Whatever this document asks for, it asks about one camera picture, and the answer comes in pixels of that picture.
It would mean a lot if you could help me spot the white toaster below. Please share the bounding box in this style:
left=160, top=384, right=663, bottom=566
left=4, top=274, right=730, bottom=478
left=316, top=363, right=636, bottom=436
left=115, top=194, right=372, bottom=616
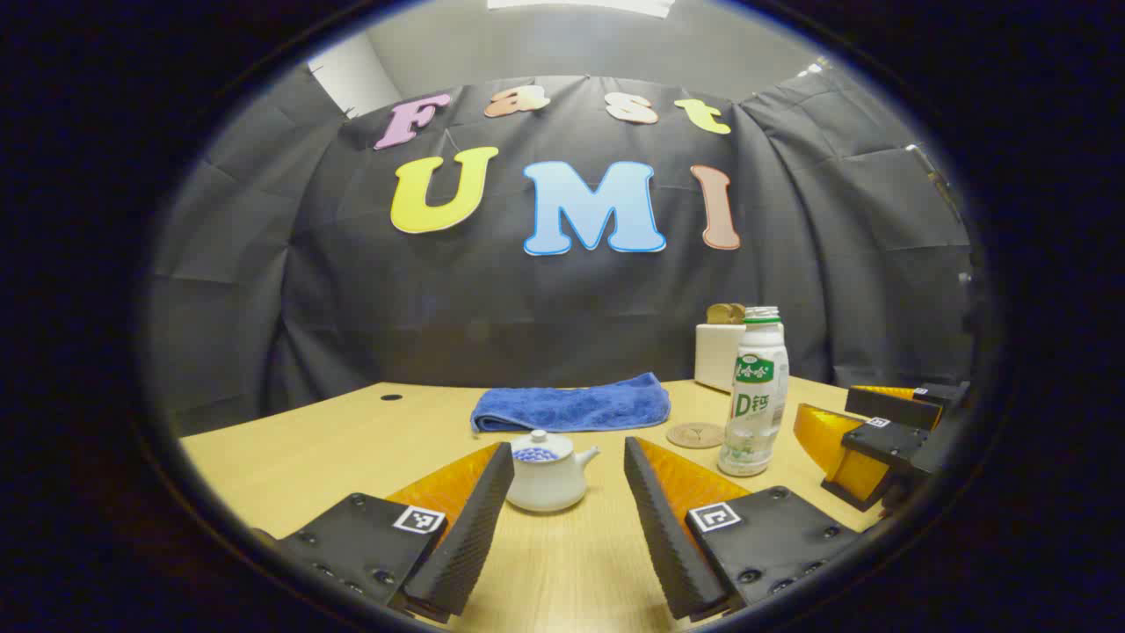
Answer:
left=693, top=322, right=748, bottom=394

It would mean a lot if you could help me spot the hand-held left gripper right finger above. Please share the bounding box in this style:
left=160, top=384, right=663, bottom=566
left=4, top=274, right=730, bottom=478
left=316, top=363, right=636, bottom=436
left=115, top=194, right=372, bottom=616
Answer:
left=624, top=437, right=867, bottom=623

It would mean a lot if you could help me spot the blue towel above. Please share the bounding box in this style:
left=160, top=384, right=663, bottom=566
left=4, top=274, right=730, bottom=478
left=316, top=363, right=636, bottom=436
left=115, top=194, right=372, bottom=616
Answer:
left=470, top=372, right=671, bottom=435

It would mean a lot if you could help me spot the round wooden coaster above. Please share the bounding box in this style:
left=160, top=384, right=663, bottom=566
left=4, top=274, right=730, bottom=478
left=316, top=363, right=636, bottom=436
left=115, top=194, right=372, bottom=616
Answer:
left=666, top=422, right=727, bottom=450

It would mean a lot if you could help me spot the white teacup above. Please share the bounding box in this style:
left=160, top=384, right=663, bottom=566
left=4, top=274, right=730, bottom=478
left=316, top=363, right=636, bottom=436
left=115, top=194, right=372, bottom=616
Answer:
left=505, top=444, right=601, bottom=513

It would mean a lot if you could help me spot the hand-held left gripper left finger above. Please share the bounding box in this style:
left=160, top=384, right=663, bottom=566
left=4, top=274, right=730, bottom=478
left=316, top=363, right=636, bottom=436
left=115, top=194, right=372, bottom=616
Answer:
left=264, top=442, right=515, bottom=625

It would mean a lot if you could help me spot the black backdrop cloth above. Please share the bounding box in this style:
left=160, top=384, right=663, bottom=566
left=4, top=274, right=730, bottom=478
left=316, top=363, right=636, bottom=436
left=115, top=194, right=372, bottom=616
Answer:
left=145, top=62, right=976, bottom=436

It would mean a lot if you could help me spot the white green-label water bottle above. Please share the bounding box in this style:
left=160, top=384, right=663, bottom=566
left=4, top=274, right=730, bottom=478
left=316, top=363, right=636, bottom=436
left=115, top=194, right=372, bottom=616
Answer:
left=718, top=306, right=790, bottom=477

